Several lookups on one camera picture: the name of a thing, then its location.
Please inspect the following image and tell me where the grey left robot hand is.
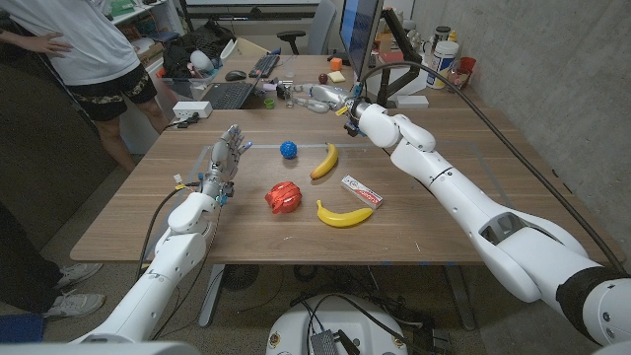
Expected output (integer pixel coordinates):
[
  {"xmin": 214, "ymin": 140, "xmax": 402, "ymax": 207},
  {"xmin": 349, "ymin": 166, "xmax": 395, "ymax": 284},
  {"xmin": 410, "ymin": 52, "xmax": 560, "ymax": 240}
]
[{"xmin": 200, "ymin": 123, "xmax": 253, "ymax": 193}]

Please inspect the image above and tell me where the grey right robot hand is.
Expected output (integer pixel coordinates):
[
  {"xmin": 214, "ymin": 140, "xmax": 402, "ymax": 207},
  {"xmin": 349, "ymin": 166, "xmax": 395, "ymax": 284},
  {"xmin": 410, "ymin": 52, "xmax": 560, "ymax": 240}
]
[{"xmin": 288, "ymin": 82, "xmax": 357, "ymax": 115}]

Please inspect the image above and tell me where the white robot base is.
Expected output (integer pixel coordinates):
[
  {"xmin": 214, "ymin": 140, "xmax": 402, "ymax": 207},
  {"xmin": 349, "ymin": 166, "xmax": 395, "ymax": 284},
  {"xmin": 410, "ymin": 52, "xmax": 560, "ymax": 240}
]
[{"xmin": 264, "ymin": 293, "xmax": 409, "ymax": 355}]

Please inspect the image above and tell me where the straight yellow toy banana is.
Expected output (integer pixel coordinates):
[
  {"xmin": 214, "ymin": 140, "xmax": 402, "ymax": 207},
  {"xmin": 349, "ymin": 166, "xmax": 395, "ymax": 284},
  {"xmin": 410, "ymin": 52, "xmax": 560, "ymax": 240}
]
[{"xmin": 309, "ymin": 142, "xmax": 340, "ymax": 181}]

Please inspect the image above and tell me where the red ribbed toy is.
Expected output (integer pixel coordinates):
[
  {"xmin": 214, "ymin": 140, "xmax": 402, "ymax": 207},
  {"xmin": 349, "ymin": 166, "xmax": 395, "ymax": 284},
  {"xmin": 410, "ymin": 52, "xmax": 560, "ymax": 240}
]
[{"xmin": 264, "ymin": 180, "xmax": 304, "ymax": 215}]

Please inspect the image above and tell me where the white red toothpaste box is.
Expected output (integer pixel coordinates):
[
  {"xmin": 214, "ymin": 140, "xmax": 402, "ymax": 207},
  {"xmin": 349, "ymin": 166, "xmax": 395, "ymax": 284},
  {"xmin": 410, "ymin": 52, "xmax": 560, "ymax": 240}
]
[{"xmin": 340, "ymin": 174, "xmax": 385, "ymax": 211}]

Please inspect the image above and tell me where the curved yellow toy banana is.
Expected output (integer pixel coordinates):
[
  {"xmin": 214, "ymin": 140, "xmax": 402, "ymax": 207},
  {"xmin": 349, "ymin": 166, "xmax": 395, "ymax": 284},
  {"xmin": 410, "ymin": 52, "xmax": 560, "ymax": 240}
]
[{"xmin": 315, "ymin": 198, "xmax": 375, "ymax": 229}]

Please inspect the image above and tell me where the white power strip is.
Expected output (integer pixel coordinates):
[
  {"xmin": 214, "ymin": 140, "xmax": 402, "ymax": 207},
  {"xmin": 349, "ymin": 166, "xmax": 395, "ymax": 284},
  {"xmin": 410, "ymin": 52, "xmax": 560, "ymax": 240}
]
[{"xmin": 172, "ymin": 100, "xmax": 214, "ymax": 120}]

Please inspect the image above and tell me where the black laptop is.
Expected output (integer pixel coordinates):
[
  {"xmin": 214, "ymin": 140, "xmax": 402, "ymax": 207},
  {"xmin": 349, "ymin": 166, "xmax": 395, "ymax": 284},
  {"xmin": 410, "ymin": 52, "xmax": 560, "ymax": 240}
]
[{"xmin": 200, "ymin": 73, "xmax": 270, "ymax": 111}]

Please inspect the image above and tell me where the computer monitor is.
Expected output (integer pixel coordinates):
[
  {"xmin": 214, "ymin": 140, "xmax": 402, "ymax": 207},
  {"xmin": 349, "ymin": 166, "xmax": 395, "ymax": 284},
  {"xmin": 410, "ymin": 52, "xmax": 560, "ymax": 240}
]
[{"xmin": 337, "ymin": 0, "xmax": 386, "ymax": 83}]

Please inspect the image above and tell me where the grey office chair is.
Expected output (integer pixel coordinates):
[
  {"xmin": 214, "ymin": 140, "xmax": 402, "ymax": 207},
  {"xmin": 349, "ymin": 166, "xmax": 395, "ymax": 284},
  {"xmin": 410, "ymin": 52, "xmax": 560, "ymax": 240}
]
[{"xmin": 275, "ymin": 0, "xmax": 338, "ymax": 56}]

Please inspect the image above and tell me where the black keyboard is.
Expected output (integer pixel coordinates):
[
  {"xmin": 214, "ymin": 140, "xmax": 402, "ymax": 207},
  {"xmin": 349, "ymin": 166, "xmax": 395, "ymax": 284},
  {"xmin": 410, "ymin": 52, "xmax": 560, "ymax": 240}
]
[{"xmin": 247, "ymin": 47, "xmax": 283, "ymax": 80}]

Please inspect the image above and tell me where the clear plastic bin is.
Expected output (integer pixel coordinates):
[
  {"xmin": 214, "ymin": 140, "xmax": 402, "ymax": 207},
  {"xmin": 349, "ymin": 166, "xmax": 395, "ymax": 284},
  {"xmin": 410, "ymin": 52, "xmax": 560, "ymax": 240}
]
[{"xmin": 160, "ymin": 73, "xmax": 221, "ymax": 103}]

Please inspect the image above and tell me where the flat white box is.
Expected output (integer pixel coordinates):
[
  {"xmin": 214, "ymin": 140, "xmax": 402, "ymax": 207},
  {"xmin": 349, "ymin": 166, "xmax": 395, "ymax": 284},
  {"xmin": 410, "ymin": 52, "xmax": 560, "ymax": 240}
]
[{"xmin": 394, "ymin": 94, "xmax": 431, "ymax": 109}]

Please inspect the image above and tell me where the white round helmet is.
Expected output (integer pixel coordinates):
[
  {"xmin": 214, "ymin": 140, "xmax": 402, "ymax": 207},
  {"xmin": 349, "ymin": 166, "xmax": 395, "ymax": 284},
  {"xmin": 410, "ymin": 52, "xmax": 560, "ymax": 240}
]
[{"xmin": 189, "ymin": 49, "xmax": 216, "ymax": 74}]

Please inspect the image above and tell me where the white canister blue label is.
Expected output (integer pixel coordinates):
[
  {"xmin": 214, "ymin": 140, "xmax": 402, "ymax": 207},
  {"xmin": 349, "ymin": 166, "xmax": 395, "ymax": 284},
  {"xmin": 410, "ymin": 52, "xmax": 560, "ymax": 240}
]
[{"xmin": 425, "ymin": 39, "xmax": 460, "ymax": 91}]

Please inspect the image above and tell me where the black floor fan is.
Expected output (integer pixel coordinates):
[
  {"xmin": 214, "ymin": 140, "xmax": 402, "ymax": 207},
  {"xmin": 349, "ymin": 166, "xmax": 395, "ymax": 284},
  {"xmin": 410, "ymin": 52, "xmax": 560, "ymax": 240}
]
[{"xmin": 221, "ymin": 264, "xmax": 261, "ymax": 292}]

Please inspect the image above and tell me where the black backpack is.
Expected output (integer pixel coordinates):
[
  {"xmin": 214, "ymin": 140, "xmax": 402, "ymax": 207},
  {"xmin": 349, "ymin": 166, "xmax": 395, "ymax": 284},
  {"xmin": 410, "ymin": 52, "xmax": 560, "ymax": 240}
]
[{"xmin": 161, "ymin": 19, "xmax": 238, "ymax": 80}]

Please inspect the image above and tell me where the clear cup with items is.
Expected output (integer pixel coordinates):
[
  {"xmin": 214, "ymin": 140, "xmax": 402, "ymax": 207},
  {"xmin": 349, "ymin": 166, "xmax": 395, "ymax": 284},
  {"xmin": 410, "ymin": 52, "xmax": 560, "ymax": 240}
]
[{"xmin": 446, "ymin": 67, "xmax": 469, "ymax": 95}]

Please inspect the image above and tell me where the grey table leg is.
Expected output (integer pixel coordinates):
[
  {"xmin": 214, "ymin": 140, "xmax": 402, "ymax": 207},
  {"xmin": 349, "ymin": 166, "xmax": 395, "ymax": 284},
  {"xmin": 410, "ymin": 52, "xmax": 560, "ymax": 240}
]
[
  {"xmin": 443, "ymin": 264, "xmax": 477, "ymax": 330},
  {"xmin": 198, "ymin": 264, "xmax": 228, "ymax": 328}
]

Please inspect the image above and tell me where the white shelf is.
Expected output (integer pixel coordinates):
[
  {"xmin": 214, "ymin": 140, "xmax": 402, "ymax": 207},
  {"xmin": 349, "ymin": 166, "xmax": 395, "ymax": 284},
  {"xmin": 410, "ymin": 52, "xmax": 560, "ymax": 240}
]
[{"xmin": 112, "ymin": 0, "xmax": 186, "ymax": 60}]

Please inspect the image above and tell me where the person in white t-shirt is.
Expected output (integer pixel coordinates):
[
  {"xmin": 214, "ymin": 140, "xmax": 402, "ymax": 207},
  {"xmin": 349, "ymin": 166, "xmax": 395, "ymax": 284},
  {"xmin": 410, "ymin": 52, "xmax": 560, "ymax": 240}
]
[{"xmin": 0, "ymin": 0, "xmax": 172, "ymax": 174}]

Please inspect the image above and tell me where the person in black trousers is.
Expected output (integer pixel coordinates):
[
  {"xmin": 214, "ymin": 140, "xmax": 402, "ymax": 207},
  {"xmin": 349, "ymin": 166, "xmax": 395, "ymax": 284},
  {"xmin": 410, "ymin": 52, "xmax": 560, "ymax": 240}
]
[{"xmin": 0, "ymin": 204, "xmax": 107, "ymax": 320}]

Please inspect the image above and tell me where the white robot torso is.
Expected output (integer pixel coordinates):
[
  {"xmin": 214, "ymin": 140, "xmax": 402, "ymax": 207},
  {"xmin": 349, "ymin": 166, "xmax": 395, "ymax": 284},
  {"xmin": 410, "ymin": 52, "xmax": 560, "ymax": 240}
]
[{"xmin": 0, "ymin": 337, "xmax": 201, "ymax": 355}]

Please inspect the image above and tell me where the blue fabric item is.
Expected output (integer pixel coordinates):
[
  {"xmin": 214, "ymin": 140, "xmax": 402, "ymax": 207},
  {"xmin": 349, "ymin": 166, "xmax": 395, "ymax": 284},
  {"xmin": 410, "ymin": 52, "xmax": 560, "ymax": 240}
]
[{"xmin": 0, "ymin": 314, "xmax": 45, "ymax": 344}]

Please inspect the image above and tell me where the black plug with cable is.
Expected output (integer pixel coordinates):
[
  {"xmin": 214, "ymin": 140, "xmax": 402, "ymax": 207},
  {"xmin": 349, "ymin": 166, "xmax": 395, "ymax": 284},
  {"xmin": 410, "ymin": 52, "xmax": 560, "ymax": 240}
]
[{"xmin": 175, "ymin": 111, "xmax": 201, "ymax": 130}]

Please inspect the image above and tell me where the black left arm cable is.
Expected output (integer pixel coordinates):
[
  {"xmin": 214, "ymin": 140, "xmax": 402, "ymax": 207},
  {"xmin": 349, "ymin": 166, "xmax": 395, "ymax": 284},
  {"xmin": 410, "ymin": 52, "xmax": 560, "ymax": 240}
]
[{"xmin": 133, "ymin": 180, "xmax": 203, "ymax": 282}]

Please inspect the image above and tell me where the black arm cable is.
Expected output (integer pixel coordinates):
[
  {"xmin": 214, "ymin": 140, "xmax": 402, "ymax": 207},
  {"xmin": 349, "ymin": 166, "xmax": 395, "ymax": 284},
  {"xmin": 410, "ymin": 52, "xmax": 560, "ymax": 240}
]
[
  {"xmin": 133, "ymin": 180, "xmax": 203, "ymax": 282},
  {"xmin": 354, "ymin": 59, "xmax": 628, "ymax": 275}
]

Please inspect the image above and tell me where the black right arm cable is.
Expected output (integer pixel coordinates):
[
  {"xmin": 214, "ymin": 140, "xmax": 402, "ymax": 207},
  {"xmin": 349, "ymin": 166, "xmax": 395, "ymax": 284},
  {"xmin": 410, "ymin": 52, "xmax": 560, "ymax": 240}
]
[{"xmin": 354, "ymin": 59, "xmax": 628, "ymax": 275}]

